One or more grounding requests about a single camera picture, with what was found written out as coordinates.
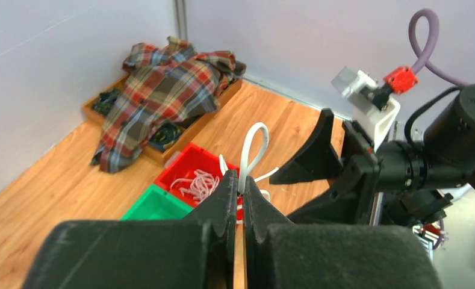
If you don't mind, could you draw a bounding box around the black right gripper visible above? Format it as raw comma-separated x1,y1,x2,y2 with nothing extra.
269,108,380,225

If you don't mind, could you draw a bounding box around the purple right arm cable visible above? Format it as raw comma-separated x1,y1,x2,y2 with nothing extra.
383,8,470,95

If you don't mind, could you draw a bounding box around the green plastic bin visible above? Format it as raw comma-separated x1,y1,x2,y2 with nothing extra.
121,185,193,220

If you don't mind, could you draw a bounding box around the red plastic bin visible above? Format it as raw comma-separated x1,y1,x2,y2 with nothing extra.
154,143,224,208

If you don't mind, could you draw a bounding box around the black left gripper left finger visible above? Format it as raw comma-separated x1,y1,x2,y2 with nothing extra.
22,170,238,288

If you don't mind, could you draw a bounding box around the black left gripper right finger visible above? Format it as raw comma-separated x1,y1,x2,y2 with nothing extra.
243,177,442,288

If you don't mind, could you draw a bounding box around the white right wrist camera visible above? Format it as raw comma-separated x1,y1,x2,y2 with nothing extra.
331,67,400,152

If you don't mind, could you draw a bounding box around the wooden tray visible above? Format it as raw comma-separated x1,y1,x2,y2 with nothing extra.
81,73,244,165

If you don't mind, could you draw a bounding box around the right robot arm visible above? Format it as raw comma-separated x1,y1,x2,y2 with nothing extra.
269,84,475,226

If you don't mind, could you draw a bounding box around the plaid flannel shirt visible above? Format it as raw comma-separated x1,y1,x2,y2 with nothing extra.
90,36,247,173

